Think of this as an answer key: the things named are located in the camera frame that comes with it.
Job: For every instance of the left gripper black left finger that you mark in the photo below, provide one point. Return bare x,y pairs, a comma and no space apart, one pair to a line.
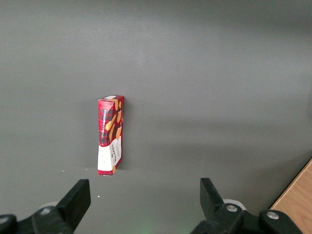
73,207

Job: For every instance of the red shortbread cookie box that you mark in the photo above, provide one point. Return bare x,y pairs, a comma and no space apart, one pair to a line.
109,136

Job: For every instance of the wooden two-drawer cabinet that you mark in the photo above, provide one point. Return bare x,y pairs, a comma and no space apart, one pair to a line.
299,207

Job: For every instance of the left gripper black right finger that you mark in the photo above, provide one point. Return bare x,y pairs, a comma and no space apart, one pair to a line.
214,214

